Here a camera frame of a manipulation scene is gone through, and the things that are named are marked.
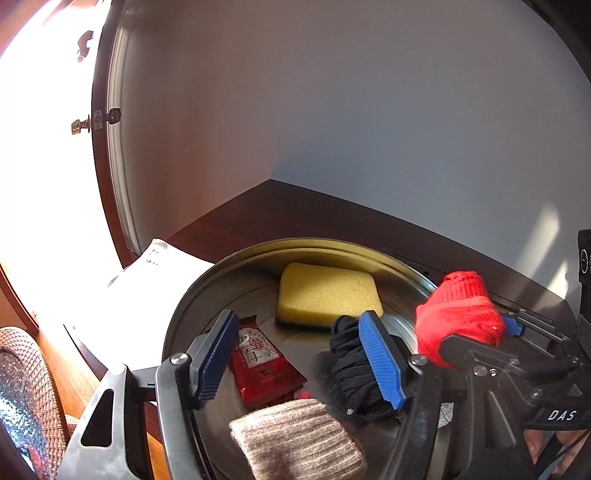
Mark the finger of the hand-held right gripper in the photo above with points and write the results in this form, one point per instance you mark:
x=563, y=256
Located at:
x=475, y=353
x=513, y=325

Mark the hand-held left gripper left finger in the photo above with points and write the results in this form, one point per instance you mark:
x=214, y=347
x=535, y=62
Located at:
x=217, y=355

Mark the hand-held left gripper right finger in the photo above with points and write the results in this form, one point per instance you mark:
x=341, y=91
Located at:
x=381, y=360

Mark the black sock bundle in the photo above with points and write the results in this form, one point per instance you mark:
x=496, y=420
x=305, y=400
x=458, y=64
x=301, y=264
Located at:
x=348, y=369

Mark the red snack packet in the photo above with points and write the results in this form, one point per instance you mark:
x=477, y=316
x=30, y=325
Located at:
x=263, y=369

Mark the red sock ball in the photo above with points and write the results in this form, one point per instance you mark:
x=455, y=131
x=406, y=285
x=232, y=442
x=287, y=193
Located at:
x=455, y=309

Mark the round metal basin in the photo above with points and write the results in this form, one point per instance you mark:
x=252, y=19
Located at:
x=401, y=300

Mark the yellow sponge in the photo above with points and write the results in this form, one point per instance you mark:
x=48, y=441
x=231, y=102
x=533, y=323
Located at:
x=323, y=290

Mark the beige knitted sock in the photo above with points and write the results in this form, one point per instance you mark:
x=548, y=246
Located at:
x=295, y=438

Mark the person's right hand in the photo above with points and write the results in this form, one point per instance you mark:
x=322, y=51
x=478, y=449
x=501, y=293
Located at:
x=535, y=445

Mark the white paper sheets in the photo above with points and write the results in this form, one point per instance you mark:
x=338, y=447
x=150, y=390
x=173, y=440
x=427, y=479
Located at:
x=157, y=272

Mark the wicker chair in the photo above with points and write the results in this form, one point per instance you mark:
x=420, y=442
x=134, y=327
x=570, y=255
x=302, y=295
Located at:
x=27, y=344

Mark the shiny silver cushion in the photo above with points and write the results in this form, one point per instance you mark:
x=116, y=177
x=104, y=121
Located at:
x=18, y=401

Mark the brass knob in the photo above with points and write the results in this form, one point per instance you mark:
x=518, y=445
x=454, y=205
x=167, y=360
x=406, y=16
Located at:
x=81, y=125

